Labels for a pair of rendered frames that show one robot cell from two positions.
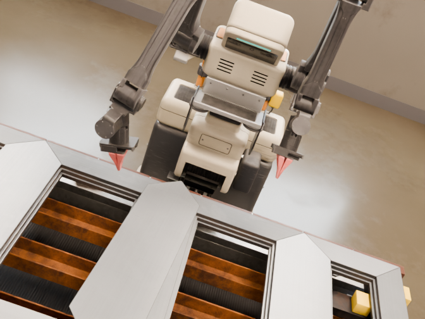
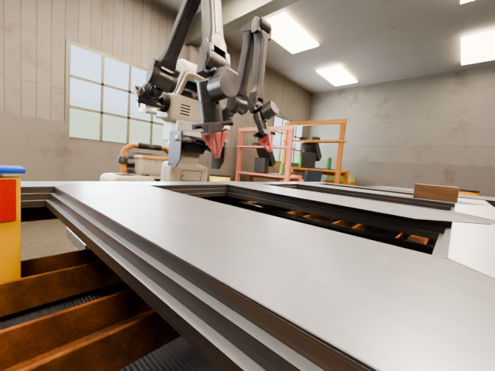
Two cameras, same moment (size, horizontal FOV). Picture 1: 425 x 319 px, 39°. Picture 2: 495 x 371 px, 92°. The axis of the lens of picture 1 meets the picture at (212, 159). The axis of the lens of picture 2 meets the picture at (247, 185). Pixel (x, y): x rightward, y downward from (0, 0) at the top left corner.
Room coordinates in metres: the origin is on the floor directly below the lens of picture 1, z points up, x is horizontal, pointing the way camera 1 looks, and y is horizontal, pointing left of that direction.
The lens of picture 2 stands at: (0.91, 0.68, 0.92)
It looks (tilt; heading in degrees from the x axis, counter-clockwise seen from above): 5 degrees down; 313
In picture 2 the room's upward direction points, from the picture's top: 5 degrees clockwise
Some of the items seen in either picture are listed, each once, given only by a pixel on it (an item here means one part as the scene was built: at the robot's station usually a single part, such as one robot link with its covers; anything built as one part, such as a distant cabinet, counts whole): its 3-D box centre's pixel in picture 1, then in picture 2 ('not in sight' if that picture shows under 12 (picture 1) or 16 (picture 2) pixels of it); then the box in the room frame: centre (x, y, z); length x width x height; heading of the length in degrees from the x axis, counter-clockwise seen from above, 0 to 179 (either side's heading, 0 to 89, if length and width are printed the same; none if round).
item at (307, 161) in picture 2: not in sight; (319, 164); (4.12, -5.58, 1.10); 1.70 x 1.52 x 2.19; 2
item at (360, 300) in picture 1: (361, 303); not in sight; (1.44, -0.59, 0.79); 0.06 x 0.05 x 0.04; 2
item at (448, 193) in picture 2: not in sight; (434, 192); (1.01, -0.37, 0.87); 0.12 x 0.06 x 0.05; 7
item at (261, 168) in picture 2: not in sight; (274, 169); (4.22, -3.65, 0.87); 1.41 x 1.20 x 1.74; 2
